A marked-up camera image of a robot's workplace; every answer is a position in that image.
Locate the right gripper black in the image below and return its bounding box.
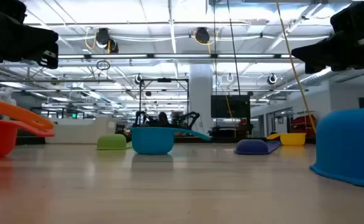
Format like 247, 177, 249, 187
291, 0, 364, 75

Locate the orange measuring cup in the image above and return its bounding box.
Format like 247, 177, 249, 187
0, 95, 55, 131

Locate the yellow measuring cup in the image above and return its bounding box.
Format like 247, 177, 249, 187
266, 133, 307, 146

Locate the bright blue measuring cup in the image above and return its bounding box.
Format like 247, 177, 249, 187
309, 107, 364, 190

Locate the dark blue measuring cup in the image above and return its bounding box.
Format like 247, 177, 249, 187
234, 139, 282, 156

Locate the green measuring cup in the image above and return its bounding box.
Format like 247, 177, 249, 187
96, 134, 133, 151

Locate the teal measuring cup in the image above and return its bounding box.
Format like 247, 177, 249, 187
128, 126, 212, 156

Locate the white background machine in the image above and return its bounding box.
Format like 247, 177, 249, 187
0, 86, 18, 121

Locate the red cabinet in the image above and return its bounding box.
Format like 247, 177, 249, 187
290, 114, 317, 138

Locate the long ceiling light strip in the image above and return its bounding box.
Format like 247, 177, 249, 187
58, 53, 294, 60

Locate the white building pillar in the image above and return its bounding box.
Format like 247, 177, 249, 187
189, 63, 214, 135

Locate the yellow hanging cable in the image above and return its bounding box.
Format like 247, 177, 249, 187
275, 0, 317, 135

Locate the black hanging cable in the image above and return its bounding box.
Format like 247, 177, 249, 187
226, 0, 242, 97

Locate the black wall monitor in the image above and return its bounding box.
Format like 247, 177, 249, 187
210, 95, 251, 119

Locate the black background rig frame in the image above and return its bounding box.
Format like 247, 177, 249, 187
138, 78, 190, 131

